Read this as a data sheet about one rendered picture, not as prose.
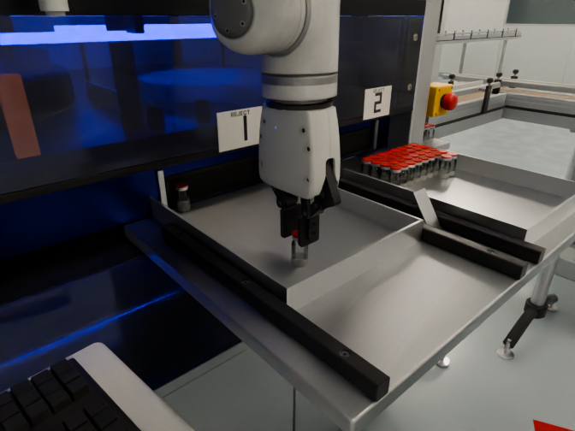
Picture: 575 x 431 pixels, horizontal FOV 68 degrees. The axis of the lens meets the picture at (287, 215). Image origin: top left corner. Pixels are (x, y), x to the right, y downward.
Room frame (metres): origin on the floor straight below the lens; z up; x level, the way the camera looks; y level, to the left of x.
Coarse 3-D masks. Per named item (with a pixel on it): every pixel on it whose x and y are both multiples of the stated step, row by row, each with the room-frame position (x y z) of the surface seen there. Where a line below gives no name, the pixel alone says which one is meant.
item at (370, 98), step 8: (376, 88) 0.88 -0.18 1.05; (384, 88) 0.90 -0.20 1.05; (368, 96) 0.86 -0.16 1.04; (376, 96) 0.88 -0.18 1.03; (384, 96) 0.90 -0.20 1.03; (368, 104) 0.86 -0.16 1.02; (376, 104) 0.88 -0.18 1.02; (384, 104) 0.90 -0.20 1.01; (368, 112) 0.86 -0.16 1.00; (384, 112) 0.90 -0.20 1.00
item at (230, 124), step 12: (252, 108) 0.68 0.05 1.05; (216, 120) 0.63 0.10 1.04; (228, 120) 0.65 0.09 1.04; (240, 120) 0.66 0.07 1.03; (252, 120) 0.68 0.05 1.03; (228, 132) 0.64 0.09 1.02; (240, 132) 0.66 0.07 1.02; (252, 132) 0.67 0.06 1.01; (228, 144) 0.64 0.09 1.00; (240, 144) 0.66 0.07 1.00; (252, 144) 0.67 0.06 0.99
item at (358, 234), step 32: (256, 192) 0.73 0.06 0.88; (192, 224) 0.54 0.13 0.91; (224, 224) 0.60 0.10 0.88; (256, 224) 0.60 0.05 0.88; (320, 224) 0.60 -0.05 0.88; (352, 224) 0.60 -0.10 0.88; (384, 224) 0.59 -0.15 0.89; (416, 224) 0.54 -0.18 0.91; (224, 256) 0.47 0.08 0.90; (256, 256) 0.50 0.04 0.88; (288, 256) 0.50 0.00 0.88; (320, 256) 0.50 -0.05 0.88; (352, 256) 0.45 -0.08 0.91; (384, 256) 0.49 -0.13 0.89; (288, 288) 0.38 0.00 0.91; (320, 288) 0.41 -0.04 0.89
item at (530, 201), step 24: (456, 168) 0.87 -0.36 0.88; (480, 168) 0.83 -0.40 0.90; (504, 168) 0.80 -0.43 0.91; (408, 192) 0.66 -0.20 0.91; (432, 192) 0.73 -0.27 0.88; (456, 192) 0.73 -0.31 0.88; (480, 192) 0.73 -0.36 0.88; (504, 192) 0.73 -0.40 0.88; (528, 192) 0.73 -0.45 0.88; (552, 192) 0.73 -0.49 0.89; (456, 216) 0.60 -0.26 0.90; (480, 216) 0.57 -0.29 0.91; (504, 216) 0.63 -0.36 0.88; (528, 216) 0.63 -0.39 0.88; (552, 216) 0.58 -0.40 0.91; (528, 240) 0.53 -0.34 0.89
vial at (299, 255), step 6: (294, 240) 0.48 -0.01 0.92; (294, 246) 0.48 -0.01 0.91; (306, 246) 0.48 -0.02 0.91; (294, 252) 0.48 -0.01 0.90; (300, 252) 0.47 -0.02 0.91; (306, 252) 0.48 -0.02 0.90; (294, 258) 0.48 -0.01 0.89; (300, 258) 0.47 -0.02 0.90; (306, 258) 0.48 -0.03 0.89; (294, 264) 0.48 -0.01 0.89; (300, 264) 0.47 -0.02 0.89; (306, 264) 0.48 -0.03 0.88
